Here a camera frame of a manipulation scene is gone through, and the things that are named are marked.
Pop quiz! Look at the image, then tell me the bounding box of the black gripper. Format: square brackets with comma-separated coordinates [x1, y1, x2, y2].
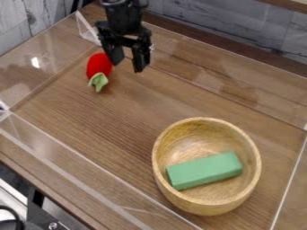
[95, 21, 152, 73]

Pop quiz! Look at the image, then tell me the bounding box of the red plush strawberry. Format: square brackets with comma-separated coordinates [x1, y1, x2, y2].
[87, 53, 112, 93]

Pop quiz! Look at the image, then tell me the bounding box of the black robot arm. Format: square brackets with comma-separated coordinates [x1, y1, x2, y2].
[95, 0, 152, 73]

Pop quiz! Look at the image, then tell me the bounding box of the wooden bowl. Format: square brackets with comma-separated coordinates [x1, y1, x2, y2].
[151, 117, 261, 216]

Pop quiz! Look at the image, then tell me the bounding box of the green rectangular block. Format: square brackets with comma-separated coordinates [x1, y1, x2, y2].
[165, 152, 241, 190]

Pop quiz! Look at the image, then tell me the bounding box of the clear acrylic corner bracket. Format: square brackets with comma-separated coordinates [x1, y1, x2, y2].
[76, 11, 100, 46]

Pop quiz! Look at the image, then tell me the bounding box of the clear acrylic tray wall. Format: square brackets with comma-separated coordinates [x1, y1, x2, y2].
[0, 17, 307, 230]

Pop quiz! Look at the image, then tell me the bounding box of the black cable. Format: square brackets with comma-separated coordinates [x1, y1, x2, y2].
[0, 205, 27, 230]

